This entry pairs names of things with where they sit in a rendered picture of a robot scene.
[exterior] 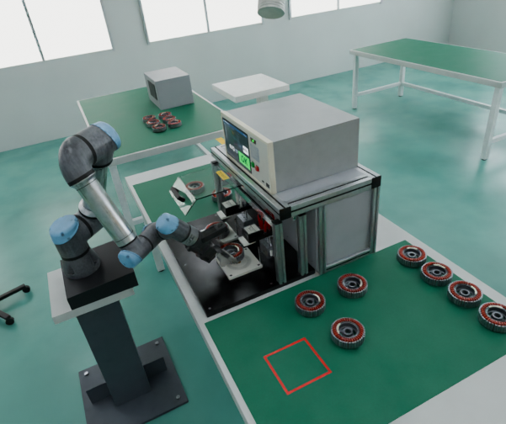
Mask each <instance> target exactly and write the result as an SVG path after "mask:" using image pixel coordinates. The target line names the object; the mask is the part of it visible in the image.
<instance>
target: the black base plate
mask: <svg viewBox="0 0 506 424"><path fill-rule="evenodd" d="M241 213H242V212H239V213H236V214H234V215H232V216H231V217H228V218H225V219H223V220H222V219H221V218H220V216H219V215H218V214H217V213H215V214H213V215H208V216H206V217H203V218H200V219H197V220H193V221H190V222H187V224H189V225H192V226H193V227H195V228H196V229H198V230H199V231H202V230H204V229H205V228H206V226H208V224H210V223H213V222H218V221H223V222H226V223H227V224H228V225H229V226H230V227H231V228H232V229H233V230H234V231H235V233H236V226H235V220H234V219H236V220H237V215H239V214H241ZM247 213H248V214H249V215H250V216H251V217H252V218H253V223H254V224H256V225H257V226H259V223H258V212H257V211H256V210H255V209H254V208H251V209H247ZM237 231H238V235H239V237H240V236H242V228H241V227H240V226H239V224H238V222H237ZM236 234H237V233H236ZM166 242H167V244H168V245H169V247H170V249H171V251H172V253H173V255H174V256H175V258H176V260H177V262H178V265H179V266H180V267H181V269H182V271H183V273H184V276H185V277H186V278H187V280H188V282H189V285H190V287H191V289H192V290H193V291H194V294H195V296H196V298H197V300H198V301H199V302H200V305H201V307H202V309H203V311H204V312H205V314H206V316H207V318H208V317H211V316H213V315H216V314H218V313H221V312H222V311H225V310H228V309H231V308H232V307H235V306H237V305H240V304H242V303H245V302H247V301H249V300H251V299H255V298H257V297H259V296H261V295H264V294H267V293H269V292H271V291H274V290H276V289H279V288H281V287H284V286H286V285H288V284H292V283H294V282H295V281H298V280H300V279H303V278H306V277H308V276H310V275H313V274H314V273H315V269H314V268H313V267H312V266H311V265H310V264H309V263H308V273H307V274H305V273H304V275H302V276H301V273H299V272H298V259H297V251H296V250H295V249H294V248H293V247H292V246H291V245H290V244H289V243H288V242H287V241H286V240H285V239H284V249H285V272H286V283H284V282H283V283H282V284H279V282H277V281H276V272H275V262H274V257H271V258H269V259H268V258H267V257H266V256H265V255H264V254H263V253H262V251H261V250H260V251H261V259H262V264H263V267H262V268H260V269H258V270H255V271H252V272H251V273H247V274H244V275H242V276H240V277H237V278H234V279H232V280H229V278H228V277H227V276H226V275H225V273H224V272H223V270H222V269H221V267H220V265H219V264H218V262H217V261H216V258H217V254H216V257H215V258H214V259H213V260H212V261H211V262H210V263H208V262H205V261H203V260H201V259H200V258H199V257H197V256H196V255H195V253H194V252H192V251H190V252H188V251H187V249H186V248H185V246H184V244H183V243H181V242H179V241H176V240H174V239H173V238H170V239H167V240H166ZM231 242H232V243H233V242H235V243H238V244H240V245H242V243H241V242H240V241H239V240H238V239H237V240H235V241H231ZM242 246H243V245H242ZM258 246H260V243H259V240H258V241H256V242H255V243H253V244H251V245H248V246H243V248H245V247H247V248H248V249H249V250H250V251H251V253H252V254H253V255H254V256H255V257H256V258H257V259H258V260H259V254H258Z"/></svg>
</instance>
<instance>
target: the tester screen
mask: <svg viewBox="0 0 506 424"><path fill-rule="evenodd" d="M223 124H224V130H225V136H226V148H227V147H228V148H229V149H230V150H231V151H233V150H232V149H231V148H230V146H229V143H230V144H231V145H233V146H234V147H235V151H233V152H234V153H235V154H236V155H237V156H238V159H237V158H236V157H234V155H233V154H231V152H229V151H227V152H228V153H229V154H230V155H232V156H233V157H234V158H235V159H237V160H238V161H239V162H240V160H239V153H238V151H240V152H241V153H242V154H243V155H244V156H246V157H247V158H248V159H249V153H248V155H247V154H245V153H244V152H243V151H241V150H240V149H239V148H238V145H237V142H239V143H241V144H242V145H243V146H245V147H246V148H248V138H247V136H246V135H244V134H243V133H242V132H241V131H240V130H238V129H237V128H235V127H234V126H232V125H230V124H229V123H228V122H226V121H225V120H223ZM240 163H241V162H240ZM241 164H242V163H241ZM245 168H247V167H245ZM247 169H248V168H247ZM248 170H249V169H248ZM249 171H250V172H251V168H250V170H249Z"/></svg>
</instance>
